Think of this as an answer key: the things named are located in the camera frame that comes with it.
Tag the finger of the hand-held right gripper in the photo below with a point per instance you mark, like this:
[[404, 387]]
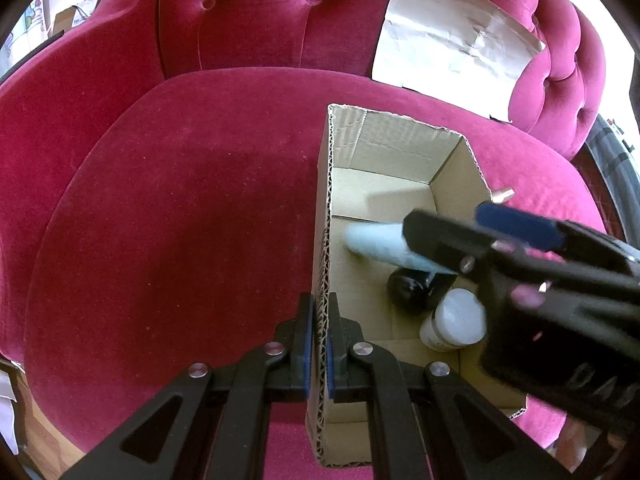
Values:
[[520, 225], [440, 240]]

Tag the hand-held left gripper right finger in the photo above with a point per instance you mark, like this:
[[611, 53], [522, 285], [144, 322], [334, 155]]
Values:
[[331, 370]]

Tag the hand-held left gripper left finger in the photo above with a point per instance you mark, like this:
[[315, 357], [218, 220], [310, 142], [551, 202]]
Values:
[[306, 350]]

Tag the small black jar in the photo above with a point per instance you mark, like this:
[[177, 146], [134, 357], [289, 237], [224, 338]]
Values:
[[405, 292]]

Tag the light blue bottle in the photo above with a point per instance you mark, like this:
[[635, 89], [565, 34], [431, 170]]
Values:
[[375, 245]]

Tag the small white jar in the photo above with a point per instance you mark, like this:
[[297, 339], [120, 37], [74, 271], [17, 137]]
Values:
[[455, 320]]

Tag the cardboard box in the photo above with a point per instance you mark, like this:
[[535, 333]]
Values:
[[380, 135]]

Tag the grey plaid blanket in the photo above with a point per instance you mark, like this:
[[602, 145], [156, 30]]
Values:
[[622, 160]]

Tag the creased beige paper sheet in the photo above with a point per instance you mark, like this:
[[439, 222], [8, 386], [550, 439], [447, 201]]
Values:
[[450, 35]]

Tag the red tufted velvet sofa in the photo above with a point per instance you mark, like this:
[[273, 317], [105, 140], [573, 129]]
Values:
[[175, 185]]

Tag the small brown box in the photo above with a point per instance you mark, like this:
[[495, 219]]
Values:
[[72, 20]]

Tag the cartoon cat wall poster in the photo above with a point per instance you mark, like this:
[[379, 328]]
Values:
[[32, 14]]

